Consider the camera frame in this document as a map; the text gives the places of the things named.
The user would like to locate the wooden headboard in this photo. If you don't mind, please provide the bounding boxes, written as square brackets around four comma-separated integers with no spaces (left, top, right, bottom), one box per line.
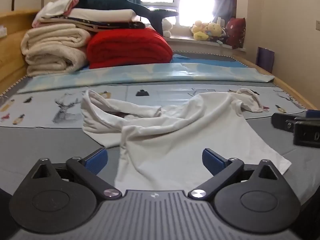
[0,9,46,96]

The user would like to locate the white t-shirt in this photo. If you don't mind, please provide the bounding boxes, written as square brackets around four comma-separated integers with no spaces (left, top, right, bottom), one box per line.
[80,88,292,193]

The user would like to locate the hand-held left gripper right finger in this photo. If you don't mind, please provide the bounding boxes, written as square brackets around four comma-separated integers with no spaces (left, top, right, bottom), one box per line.
[187,148,278,201]

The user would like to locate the white plush toy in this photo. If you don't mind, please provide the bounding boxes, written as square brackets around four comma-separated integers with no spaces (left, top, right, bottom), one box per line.
[161,19,174,37]

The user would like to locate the red folded blanket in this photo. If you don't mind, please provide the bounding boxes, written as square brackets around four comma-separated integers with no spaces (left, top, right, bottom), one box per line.
[87,27,173,69]

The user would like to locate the pale yellow plush toy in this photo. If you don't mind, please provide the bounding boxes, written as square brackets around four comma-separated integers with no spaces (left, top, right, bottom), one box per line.
[191,20,208,41]

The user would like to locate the grey bed sheet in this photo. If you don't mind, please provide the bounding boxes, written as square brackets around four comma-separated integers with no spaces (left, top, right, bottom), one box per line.
[0,75,320,205]

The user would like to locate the dark teal shark plush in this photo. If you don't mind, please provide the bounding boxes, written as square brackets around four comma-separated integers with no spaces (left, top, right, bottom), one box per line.
[75,0,180,32]

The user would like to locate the purple board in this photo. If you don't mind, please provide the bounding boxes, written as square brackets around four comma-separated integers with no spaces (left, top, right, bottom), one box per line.
[256,46,275,73]

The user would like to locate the yellow round plush toy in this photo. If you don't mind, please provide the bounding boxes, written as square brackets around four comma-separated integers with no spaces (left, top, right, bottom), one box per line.
[207,22,223,37]

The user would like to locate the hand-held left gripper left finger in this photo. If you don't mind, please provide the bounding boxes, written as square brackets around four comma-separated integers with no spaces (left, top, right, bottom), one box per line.
[31,148,123,200]

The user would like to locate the light blue patterned mat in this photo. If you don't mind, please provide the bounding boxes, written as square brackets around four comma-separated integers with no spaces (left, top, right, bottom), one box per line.
[19,62,275,95]

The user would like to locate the wooden bed side rail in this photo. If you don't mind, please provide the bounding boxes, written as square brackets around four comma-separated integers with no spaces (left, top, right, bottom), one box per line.
[232,55,318,111]

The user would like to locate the printed deer and lamp sheet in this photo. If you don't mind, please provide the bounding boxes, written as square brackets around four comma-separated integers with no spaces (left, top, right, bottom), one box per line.
[0,84,308,130]

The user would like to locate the dark red cushion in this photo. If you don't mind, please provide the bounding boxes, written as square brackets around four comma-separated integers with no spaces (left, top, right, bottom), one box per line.
[225,17,247,50]

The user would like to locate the cream folded blanket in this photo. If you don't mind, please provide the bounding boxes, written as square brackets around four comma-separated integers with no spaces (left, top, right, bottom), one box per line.
[20,26,92,77]

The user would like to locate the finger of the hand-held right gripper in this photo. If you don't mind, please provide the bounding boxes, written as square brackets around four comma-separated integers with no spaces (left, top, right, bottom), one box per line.
[271,110,320,132]
[293,119,320,146]

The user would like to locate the white folded bedding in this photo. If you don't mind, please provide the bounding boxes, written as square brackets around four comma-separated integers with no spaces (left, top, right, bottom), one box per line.
[67,8,141,23]

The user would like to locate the white and pink cloth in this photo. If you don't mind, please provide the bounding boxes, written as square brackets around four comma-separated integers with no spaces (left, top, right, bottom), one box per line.
[32,0,78,28]

